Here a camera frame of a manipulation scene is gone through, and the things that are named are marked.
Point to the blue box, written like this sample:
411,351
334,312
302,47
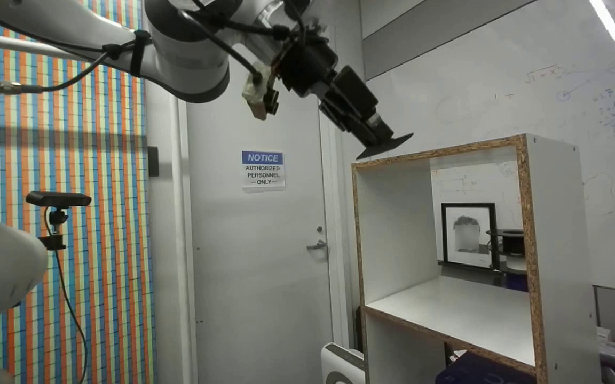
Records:
485,371

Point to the white particleboard shelf unit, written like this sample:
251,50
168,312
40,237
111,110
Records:
521,284

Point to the white round air purifier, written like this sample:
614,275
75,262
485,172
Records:
342,362

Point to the stack of filament spools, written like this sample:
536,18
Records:
510,259

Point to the white door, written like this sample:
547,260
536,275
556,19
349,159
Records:
256,248

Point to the colourful striped wall panel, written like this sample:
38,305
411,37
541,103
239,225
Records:
94,213

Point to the blue notice sign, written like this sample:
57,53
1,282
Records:
262,168

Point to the black object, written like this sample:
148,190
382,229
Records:
385,144

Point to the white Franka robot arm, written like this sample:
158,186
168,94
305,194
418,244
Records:
144,34

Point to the black camera on stand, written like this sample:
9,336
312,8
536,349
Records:
55,204

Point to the ceiling light strip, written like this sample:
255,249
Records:
611,25

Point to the beige wrist camera mount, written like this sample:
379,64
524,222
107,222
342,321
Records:
258,96

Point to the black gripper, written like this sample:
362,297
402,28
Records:
308,64

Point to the framed portrait picture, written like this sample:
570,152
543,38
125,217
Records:
469,234

